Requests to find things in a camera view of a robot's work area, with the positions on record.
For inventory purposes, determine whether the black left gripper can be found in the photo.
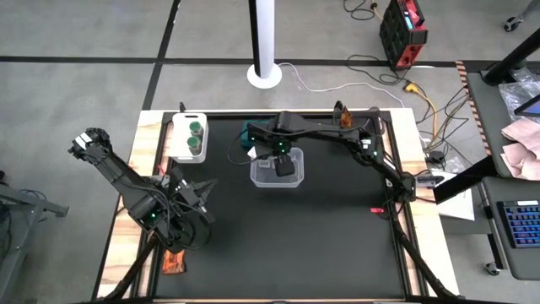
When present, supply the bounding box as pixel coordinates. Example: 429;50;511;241
168;166;219;212

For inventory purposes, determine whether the orange spice packet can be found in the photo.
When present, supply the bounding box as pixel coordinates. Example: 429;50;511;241
162;248;187;276
339;105;354;130

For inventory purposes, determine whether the clear plastic container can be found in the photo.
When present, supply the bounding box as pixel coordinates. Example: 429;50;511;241
249;147;305;189

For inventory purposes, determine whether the folded green cloth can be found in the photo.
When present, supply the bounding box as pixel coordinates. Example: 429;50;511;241
240;121;271;149

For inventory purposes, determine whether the white plastic bin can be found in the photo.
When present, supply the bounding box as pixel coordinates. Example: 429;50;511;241
168;111;209;165

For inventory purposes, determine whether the black table mat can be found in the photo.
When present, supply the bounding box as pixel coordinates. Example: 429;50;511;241
154;116;404;299

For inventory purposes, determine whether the white pole on round base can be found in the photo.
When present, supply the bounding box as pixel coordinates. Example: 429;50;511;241
246;0;284;90

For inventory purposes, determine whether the black plastic bin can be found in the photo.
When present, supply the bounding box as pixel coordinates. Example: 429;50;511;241
332;100;386;146

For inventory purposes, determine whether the red and black crate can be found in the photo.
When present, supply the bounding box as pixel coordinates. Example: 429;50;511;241
378;0;429;71

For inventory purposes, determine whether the white paper sheet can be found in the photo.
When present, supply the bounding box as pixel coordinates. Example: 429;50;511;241
436;187;476;221

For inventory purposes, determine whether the black metal beam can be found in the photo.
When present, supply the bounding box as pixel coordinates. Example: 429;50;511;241
432;155;498;204
482;27;540;86

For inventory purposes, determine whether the grey metal stand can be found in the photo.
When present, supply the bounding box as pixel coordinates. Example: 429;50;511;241
0;171;69;304

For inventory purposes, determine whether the dark grey desk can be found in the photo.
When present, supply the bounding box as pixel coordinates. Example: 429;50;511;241
466;61;540;282

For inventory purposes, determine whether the pink cloth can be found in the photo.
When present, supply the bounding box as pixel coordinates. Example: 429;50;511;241
499;117;540;182

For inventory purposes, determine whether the clear plastic bag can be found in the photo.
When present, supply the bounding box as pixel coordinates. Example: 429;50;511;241
497;67;540;123

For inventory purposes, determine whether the backlit keyboard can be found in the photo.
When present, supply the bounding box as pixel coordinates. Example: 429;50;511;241
496;198;540;249

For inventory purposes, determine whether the tablet screen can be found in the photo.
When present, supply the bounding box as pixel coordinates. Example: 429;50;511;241
513;93;540;118

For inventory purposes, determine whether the chair caster wheel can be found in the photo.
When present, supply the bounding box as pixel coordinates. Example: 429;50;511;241
502;15;524;33

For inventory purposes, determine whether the white floor cable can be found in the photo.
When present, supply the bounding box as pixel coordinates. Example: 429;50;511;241
276;62;406;109

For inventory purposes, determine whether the black floor cable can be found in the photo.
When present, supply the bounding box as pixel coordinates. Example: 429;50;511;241
343;53;410;85

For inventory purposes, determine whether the yellow extension cable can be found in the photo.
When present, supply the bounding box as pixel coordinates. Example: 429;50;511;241
402;82;440;140

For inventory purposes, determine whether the black cable bundle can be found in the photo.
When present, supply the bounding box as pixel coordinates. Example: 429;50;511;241
415;82;472;153

